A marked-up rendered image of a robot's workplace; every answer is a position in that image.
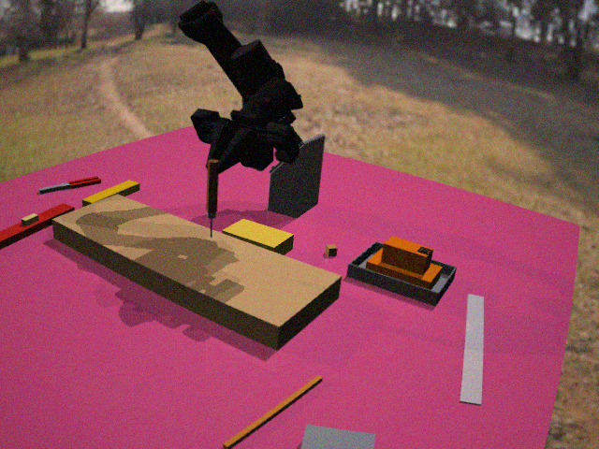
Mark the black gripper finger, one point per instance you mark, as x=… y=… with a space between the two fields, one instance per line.
x=220 y=141
x=244 y=145

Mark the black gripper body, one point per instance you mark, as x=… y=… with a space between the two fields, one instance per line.
x=260 y=113

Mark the tan wooden panel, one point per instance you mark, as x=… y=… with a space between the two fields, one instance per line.
x=264 y=296

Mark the orange thin bar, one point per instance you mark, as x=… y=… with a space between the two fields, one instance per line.
x=272 y=413

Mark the awl with orange handle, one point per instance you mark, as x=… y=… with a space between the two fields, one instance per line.
x=212 y=190

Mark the grey flat bar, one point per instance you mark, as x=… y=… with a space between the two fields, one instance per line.
x=471 y=383

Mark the small brown cube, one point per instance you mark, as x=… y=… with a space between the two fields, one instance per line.
x=331 y=250

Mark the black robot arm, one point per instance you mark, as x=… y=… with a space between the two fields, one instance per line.
x=249 y=67

